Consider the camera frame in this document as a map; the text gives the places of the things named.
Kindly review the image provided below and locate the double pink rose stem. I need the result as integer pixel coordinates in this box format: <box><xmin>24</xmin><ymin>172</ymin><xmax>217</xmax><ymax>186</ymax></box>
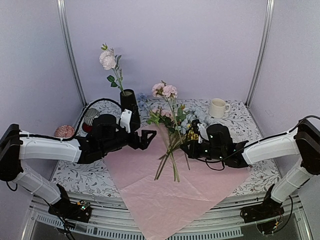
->
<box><xmin>149</xmin><ymin>80</ymin><xmax>188</xmax><ymax>173</ymax></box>

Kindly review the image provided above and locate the floral patterned table mat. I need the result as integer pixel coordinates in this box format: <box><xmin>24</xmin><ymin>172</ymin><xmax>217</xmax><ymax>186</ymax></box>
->
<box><xmin>51</xmin><ymin>99</ymin><xmax>281</xmax><ymax>198</ymax></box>

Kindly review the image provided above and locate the left aluminium frame post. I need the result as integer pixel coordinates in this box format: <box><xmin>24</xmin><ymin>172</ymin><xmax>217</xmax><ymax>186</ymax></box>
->
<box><xmin>56</xmin><ymin>0</ymin><xmax>87</xmax><ymax>107</ymax></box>

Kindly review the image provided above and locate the aluminium front rail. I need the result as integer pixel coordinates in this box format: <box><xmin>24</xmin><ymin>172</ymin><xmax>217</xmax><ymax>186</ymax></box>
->
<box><xmin>22</xmin><ymin>193</ymin><xmax>313</xmax><ymax>240</ymax></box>

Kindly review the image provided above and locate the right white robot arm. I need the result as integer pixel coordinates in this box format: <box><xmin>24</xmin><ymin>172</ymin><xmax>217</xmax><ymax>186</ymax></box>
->
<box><xmin>180</xmin><ymin>116</ymin><xmax>320</xmax><ymax>218</ymax></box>

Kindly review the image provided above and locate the cream ceramic mug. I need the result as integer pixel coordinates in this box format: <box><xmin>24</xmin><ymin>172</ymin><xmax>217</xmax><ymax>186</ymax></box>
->
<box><xmin>208</xmin><ymin>98</ymin><xmax>231</xmax><ymax>119</ymax></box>

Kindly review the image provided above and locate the pale pink rose stem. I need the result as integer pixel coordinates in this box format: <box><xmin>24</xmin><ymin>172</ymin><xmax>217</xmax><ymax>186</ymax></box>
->
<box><xmin>99</xmin><ymin>43</ymin><xmax>125</xmax><ymax>95</ymax></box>

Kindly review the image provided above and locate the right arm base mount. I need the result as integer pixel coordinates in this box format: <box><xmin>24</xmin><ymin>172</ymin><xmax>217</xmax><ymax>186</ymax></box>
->
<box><xmin>240</xmin><ymin>203</ymin><xmax>285</xmax><ymax>235</ymax></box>

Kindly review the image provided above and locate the red round saucer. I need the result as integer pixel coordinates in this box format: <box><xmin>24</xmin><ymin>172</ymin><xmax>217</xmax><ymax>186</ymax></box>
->
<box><xmin>82</xmin><ymin>122</ymin><xmax>93</xmax><ymax>133</ymax></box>

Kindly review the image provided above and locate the pink carnation flower stem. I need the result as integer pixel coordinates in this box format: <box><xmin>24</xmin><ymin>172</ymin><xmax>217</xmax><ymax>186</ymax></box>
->
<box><xmin>146</xmin><ymin>106</ymin><xmax>213</xmax><ymax>183</ymax></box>

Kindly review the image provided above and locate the right aluminium frame post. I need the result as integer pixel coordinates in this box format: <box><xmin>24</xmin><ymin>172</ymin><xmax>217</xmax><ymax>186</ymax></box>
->
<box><xmin>245</xmin><ymin>0</ymin><xmax>275</xmax><ymax>109</ymax></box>

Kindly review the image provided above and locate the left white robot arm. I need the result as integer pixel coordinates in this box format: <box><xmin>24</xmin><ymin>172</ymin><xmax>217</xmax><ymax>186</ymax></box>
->
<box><xmin>0</xmin><ymin>110</ymin><xmax>157</xmax><ymax>217</ymax></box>

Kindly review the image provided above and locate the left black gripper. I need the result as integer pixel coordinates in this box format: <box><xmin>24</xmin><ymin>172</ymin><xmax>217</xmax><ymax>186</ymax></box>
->
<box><xmin>100</xmin><ymin>123</ymin><xmax>157</xmax><ymax>155</ymax></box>

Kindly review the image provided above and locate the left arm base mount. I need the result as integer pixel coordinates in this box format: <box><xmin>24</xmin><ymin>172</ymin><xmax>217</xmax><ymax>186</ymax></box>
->
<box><xmin>48</xmin><ymin>199</ymin><xmax>92</xmax><ymax>223</ymax></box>

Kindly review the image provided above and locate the tall black vase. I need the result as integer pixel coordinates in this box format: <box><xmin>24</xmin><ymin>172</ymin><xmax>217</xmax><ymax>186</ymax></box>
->
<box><xmin>120</xmin><ymin>89</ymin><xmax>141</xmax><ymax>132</ymax></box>

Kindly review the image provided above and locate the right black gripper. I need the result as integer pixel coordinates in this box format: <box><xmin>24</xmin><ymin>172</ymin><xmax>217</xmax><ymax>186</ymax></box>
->
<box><xmin>180</xmin><ymin>139</ymin><xmax>226</xmax><ymax>161</ymax></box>

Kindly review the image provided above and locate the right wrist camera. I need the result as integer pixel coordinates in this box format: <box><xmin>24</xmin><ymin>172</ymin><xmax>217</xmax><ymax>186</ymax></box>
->
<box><xmin>191</xmin><ymin>119</ymin><xmax>208</xmax><ymax>144</ymax></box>

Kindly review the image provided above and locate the yellow small flower sprig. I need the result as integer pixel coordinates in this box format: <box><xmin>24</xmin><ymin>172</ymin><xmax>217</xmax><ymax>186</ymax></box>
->
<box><xmin>185</xmin><ymin>127</ymin><xmax>199</xmax><ymax>141</ymax></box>

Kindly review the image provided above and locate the aluminium frame post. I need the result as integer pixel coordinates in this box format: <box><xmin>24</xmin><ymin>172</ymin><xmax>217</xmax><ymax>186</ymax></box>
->
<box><xmin>245</xmin><ymin>0</ymin><xmax>275</xmax><ymax>109</ymax></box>
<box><xmin>56</xmin><ymin>0</ymin><xmax>87</xmax><ymax>107</ymax></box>

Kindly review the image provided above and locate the pink tissue wrapping paper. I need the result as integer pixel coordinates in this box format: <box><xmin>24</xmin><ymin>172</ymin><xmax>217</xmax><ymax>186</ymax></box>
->
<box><xmin>104</xmin><ymin>131</ymin><xmax>249</xmax><ymax>240</ymax></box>

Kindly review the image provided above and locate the blue hydrangea flower stem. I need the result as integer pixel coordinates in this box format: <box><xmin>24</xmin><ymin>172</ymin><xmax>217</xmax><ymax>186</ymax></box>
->
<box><xmin>137</xmin><ymin>93</ymin><xmax>152</xmax><ymax>113</ymax></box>

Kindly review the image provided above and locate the striped black white cup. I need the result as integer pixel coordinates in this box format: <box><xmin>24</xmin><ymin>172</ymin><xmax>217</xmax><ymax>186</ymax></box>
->
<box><xmin>83</xmin><ymin>108</ymin><xmax>100</xmax><ymax>126</ymax></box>

